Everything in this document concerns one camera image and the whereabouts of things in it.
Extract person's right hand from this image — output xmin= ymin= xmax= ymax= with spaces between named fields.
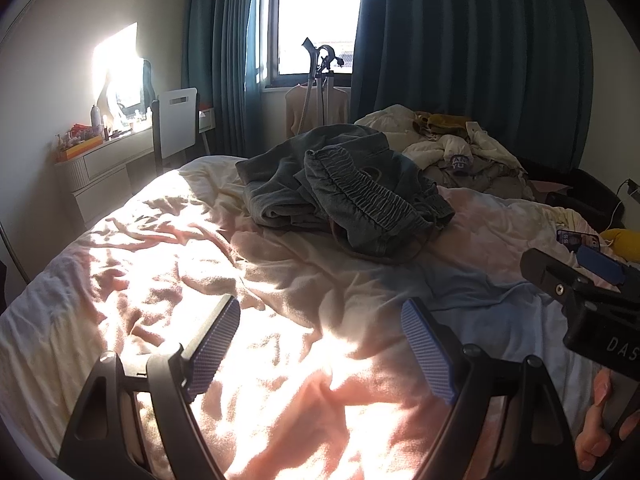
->
xmin=575 ymin=367 xmax=640 ymax=472

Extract white dressing table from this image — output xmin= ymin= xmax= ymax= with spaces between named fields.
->
xmin=54 ymin=110 xmax=217 ymax=233

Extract black sofa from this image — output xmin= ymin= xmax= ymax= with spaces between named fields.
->
xmin=515 ymin=157 xmax=629 ymax=232

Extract mustard yellow garment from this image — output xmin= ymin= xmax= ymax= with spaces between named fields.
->
xmin=416 ymin=112 xmax=474 ymax=140

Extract charger plug with cable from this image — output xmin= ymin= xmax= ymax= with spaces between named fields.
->
xmin=606 ymin=178 xmax=640 ymax=227

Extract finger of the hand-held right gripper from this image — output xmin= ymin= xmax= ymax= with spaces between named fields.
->
xmin=520 ymin=248 xmax=592 ymax=306
xmin=576 ymin=245 xmax=629 ymax=287

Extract white chair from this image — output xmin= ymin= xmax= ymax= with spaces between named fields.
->
xmin=151 ymin=87 xmax=212 ymax=177

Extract pink cloth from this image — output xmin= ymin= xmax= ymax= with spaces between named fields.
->
xmin=530 ymin=179 xmax=572 ymax=197

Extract blue-grey denim jeans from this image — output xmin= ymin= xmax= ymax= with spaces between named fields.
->
xmin=235 ymin=124 xmax=456 ymax=266

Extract beige hanging sweater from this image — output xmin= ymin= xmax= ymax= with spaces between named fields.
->
xmin=285 ymin=84 xmax=351 ymax=139

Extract orange box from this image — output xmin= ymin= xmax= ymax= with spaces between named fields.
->
xmin=56 ymin=137 xmax=104 ymax=162

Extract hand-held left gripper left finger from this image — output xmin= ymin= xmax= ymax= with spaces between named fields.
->
xmin=57 ymin=294 xmax=242 ymax=480

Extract group of small cosmetics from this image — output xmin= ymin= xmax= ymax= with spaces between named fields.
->
xmin=56 ymin=119 xmax=152 ymax=152

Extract garment steamer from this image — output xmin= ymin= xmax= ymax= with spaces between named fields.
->
xmin=300 ymin=37 xmax=347 ymax=135

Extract curved metal rod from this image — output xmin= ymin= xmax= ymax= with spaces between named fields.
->
xmin=0 ymin=219 xmax=32 ymax=284

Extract smartphone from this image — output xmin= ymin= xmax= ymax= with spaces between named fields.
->
xmin=556 ymin=229 xmax=602 ymax=252

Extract narrow teal curtain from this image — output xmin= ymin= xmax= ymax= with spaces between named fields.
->
xmin=182 ymin=0 xmax=283 ymax=161

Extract wide teal curtain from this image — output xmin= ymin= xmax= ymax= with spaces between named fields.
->
xmin=350 ymin=0 xmax=596 ymax=176

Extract white puffy jacket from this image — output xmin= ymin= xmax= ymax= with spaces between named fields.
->
xmin=354 ymin=104 xmax=523 ymax=171

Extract window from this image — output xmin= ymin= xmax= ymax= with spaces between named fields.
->
xmin=255 ymin=0 xmax=363 ymax=90

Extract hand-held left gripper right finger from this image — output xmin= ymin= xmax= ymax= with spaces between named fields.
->
xmin=400 ymin=298 xmax=583 ymax=480

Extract white bed sheet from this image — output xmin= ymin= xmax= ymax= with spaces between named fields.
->
xmin=0 ymin=155 xmax=626 ymax=480

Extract grey crumpled garment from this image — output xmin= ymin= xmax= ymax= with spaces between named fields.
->
xmin=434 ymin=152 xmax=535 ymax=200

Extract yellow plush toy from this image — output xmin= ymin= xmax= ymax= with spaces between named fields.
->
xmin=600 ymin=228 xmax=640 ymax=264

